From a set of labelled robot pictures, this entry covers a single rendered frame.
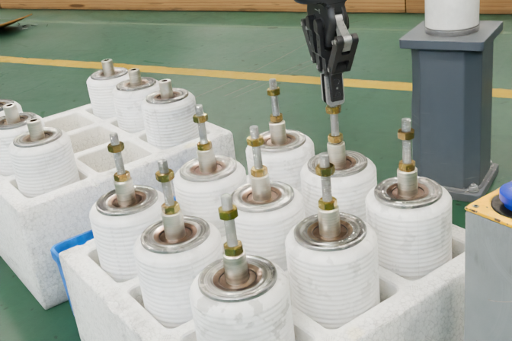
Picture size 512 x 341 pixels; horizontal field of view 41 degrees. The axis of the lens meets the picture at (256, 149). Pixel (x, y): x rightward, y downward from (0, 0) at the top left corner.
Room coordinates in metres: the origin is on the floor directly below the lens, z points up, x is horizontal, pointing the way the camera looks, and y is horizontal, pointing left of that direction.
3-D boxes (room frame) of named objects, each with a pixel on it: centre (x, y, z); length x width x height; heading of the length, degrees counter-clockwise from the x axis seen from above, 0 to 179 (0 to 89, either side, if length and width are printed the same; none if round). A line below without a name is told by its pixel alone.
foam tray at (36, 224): (1.17, 0.31, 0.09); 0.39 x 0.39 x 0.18; 34
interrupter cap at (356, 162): (0.78, -0.10, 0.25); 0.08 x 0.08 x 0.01
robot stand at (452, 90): (1.18, -0.37, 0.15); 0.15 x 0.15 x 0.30; 57
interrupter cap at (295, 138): (0.88, -0.03, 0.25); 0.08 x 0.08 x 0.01
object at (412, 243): (0.68, -0.16, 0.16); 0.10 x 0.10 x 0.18
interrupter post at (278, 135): (0.88, -0.03, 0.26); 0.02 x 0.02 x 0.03
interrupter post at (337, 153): (0.78, -0.10, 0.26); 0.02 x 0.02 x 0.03
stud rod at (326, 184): (0.61, -0.07, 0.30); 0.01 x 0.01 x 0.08
